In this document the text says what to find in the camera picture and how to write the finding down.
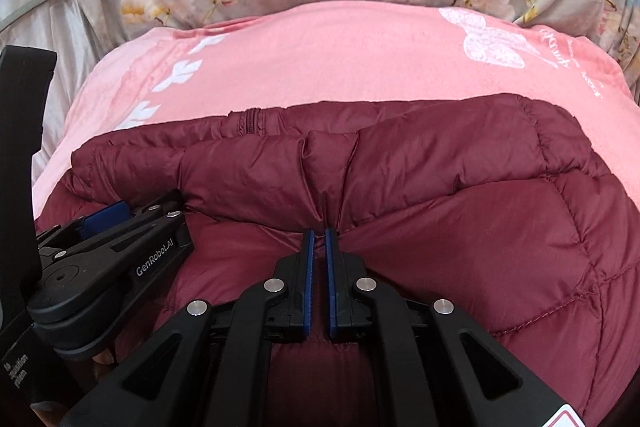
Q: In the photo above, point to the person's left hand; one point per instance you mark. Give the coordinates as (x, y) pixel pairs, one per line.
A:
(104, 358)

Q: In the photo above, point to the silver satin curtain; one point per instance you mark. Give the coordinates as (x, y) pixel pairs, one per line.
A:
(65, 42)

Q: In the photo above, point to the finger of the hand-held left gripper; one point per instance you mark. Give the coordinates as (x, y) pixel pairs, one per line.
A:
(107, 217)
(115, 267)

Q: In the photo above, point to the pink printed blanket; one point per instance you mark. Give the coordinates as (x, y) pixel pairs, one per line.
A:
(325, 57)

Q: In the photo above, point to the maroon puffer jacket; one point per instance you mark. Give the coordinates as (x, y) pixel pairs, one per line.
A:
(450, 182)

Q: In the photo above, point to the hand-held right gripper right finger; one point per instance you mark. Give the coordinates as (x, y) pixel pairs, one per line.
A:
(331, 282)

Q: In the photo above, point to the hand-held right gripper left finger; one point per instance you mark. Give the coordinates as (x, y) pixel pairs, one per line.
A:
(309, 282)

